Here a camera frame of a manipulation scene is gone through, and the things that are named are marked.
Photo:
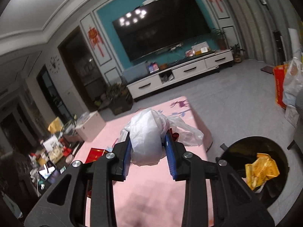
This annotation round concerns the large black television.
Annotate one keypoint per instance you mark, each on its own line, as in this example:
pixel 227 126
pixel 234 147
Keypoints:
pixel 158 25

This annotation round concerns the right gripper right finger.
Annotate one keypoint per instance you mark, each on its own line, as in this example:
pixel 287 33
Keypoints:
pixel 188 167

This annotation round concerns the white cardboard box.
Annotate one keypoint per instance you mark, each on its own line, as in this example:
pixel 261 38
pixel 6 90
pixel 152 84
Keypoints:
pixel 91 127

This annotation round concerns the red flat packet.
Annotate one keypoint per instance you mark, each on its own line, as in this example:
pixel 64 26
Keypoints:
pixel 94 154

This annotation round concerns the white TV cabinet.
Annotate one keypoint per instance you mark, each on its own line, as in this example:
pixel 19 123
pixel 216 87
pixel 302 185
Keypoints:
pixel 179 73

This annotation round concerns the red toy figure stand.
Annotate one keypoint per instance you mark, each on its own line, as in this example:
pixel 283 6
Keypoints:
pixel 66 151

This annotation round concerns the potted plant on floor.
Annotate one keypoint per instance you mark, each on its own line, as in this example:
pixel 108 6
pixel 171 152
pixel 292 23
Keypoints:
pixel 237 52

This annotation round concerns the wall clock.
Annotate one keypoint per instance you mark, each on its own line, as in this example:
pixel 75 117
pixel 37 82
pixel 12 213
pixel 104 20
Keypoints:
pixel 54 65

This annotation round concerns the yellow snack bag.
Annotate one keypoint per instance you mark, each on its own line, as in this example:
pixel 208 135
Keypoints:
pixel 260 171

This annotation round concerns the blue white card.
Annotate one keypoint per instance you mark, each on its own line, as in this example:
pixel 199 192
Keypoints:
pixel 62 169

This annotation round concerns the upright vacuum cleaner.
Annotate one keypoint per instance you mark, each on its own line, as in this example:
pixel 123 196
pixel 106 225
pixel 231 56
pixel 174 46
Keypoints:
pixel 277 35

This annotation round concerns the white plastic bag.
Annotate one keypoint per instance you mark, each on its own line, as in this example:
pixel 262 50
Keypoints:
pixel 147 131
pixel 292 83

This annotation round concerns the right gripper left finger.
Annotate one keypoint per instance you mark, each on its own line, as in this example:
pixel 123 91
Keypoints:
pixel 110 168

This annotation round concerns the black trash bin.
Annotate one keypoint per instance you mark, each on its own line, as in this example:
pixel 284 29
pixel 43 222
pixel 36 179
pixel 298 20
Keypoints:
pixel 245 150

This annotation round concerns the red chinese knot decoration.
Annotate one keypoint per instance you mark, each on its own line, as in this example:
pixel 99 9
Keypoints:
pixel 95 39

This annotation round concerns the red paper shopping bag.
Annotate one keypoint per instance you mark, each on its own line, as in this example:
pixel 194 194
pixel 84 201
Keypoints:
pixel 279 73

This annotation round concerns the white toothpaste box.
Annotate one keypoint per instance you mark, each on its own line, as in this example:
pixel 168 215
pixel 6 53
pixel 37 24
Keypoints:
pixel 123 136

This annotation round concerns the red snack wrapper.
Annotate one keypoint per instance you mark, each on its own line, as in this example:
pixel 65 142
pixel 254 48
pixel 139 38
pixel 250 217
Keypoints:
pixel 174 135

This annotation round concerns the potted plant on cabinet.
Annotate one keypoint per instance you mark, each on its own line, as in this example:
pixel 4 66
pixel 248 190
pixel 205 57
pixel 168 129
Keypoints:
pixel 219 36

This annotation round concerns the large floor plant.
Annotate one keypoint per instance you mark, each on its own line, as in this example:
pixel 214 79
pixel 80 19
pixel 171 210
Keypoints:
pixel 120 99

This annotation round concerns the white plastic bag on floor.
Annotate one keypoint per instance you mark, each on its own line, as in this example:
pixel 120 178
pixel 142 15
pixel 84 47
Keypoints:
pixel 292 83

